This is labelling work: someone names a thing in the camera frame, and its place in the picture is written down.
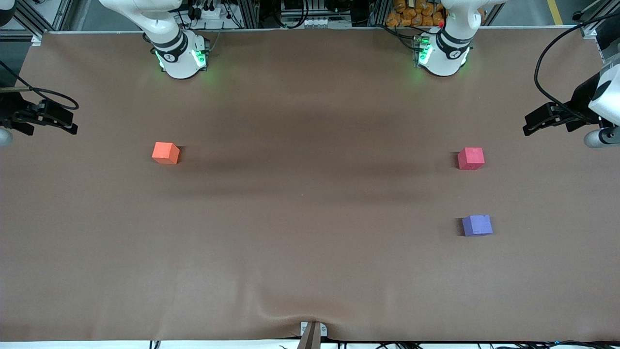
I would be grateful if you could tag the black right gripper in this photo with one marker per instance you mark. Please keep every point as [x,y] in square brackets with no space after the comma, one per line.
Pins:
[11,109]

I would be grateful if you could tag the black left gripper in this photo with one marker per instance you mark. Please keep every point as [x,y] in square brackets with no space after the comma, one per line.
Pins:
[579,98]

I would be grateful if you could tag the orange foam block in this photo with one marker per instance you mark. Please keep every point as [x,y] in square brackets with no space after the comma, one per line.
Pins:
[164,152]

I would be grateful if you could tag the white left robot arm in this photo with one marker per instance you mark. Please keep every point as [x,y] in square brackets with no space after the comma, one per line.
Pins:
[443,60]

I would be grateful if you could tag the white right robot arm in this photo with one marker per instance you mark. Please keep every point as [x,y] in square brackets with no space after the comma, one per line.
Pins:
[177,58]

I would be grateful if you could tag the red foam block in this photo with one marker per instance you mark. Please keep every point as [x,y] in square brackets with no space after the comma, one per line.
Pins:
[471,159]

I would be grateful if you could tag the purple foam block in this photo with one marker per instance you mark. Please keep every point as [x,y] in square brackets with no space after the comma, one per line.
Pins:
[477,226]

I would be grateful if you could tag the white power strip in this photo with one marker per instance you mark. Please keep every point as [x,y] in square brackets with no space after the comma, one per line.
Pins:
[210,13]

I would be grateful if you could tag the white terminal strip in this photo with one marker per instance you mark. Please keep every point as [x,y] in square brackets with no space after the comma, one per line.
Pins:
[305,22]

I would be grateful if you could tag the brown table mat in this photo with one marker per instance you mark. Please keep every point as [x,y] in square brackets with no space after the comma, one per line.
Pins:
[310,266]

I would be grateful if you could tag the table edge clamp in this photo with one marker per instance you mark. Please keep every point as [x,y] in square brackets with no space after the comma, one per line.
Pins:
[312,337]

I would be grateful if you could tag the white corner bracket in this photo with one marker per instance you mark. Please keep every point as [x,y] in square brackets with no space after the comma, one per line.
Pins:
[37,39]

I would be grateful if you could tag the aluminium frame profile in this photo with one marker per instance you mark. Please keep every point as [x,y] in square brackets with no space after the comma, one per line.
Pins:
[34,19]
[593,29]

